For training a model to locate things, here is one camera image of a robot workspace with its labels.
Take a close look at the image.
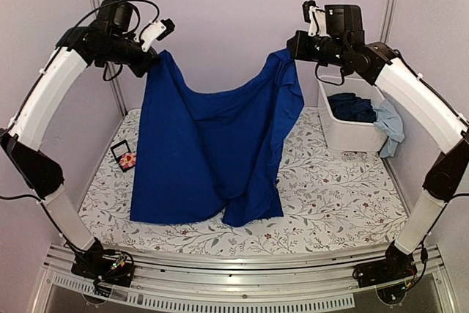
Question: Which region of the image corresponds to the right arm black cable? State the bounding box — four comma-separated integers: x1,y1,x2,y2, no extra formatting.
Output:
314,63,469,284

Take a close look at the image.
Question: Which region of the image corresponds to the black brooch box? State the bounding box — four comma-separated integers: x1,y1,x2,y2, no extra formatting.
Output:
110,139,135,172

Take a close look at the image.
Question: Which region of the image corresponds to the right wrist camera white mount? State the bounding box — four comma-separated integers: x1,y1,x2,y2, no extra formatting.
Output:
302,0,327,37

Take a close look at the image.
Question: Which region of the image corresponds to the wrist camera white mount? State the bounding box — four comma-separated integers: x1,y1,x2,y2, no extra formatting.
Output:
302,0,327,37
135,18,175,52

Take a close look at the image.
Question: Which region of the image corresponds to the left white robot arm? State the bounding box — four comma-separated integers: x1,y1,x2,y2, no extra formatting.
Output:
1,0,175,295

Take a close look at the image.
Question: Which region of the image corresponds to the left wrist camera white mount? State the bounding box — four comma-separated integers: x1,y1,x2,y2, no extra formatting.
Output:
135,18,175,52

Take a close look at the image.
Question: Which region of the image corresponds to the pink flower brooch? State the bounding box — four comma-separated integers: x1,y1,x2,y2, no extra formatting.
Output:
119,152,136,169

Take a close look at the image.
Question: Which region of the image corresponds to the dark navy clothing in bin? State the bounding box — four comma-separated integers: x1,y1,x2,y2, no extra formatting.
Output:
327,93,377,123

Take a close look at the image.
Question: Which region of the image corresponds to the blue printed t-shirt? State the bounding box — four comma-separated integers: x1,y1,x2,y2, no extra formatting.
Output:
130,49,304,227

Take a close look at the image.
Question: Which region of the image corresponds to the white plastic bin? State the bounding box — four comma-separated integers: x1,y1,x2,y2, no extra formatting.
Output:
317,76,388,152

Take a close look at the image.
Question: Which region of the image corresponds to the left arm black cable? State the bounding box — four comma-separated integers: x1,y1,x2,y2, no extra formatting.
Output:
0,0,162,248

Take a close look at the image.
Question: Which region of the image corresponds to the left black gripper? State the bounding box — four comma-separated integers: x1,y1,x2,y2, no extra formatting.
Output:
97,32,160,77

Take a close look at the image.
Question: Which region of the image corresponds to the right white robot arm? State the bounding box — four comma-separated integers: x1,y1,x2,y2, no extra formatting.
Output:
287,0,468,292

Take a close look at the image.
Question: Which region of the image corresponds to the left aluminium frame post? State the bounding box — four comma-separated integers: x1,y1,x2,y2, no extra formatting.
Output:
81,0,128,116

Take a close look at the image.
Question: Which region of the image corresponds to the floral table cloth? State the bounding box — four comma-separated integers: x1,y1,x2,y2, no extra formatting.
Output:
79,108,407,257

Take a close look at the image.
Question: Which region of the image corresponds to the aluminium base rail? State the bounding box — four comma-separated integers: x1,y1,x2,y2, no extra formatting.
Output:
32,245,459,312

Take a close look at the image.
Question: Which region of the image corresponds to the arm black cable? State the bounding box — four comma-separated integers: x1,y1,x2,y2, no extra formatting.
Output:
314,63,469,284
0,0,162,248

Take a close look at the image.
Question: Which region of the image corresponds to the light blue cloth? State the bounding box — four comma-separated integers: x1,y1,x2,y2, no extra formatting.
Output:
372,100,405,158

